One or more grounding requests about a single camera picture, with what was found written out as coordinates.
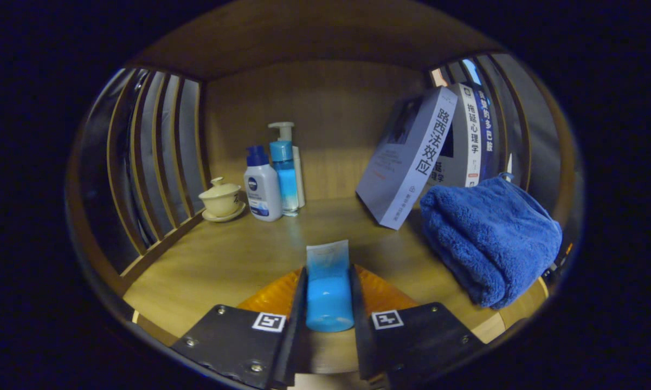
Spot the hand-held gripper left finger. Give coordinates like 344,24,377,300
171,267,308,389

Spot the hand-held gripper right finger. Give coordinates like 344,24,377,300
348,264,487,388

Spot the blue cleanser tube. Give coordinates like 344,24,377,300
305,239,355,333

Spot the wooden cabinet countertop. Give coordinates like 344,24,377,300
122,196,551,374

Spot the wooden cabinet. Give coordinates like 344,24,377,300
65,0,585,374

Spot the white lotion bottle blue cap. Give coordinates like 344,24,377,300
243,145,283,222

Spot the cream lidded teacup with saucer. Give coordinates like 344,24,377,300
198,177,247,223

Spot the slim white bottle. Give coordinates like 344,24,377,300
293,145,306,209

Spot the blue pump bottle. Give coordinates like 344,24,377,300
267,121,300,217

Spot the blue folded towel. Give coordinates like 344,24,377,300
419,172,563,310

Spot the grey leaning book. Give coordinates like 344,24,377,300
355,86,459,231

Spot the white spine book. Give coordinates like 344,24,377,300
423,82,483,189

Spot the dark blue spine book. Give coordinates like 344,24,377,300
474,87,500,182

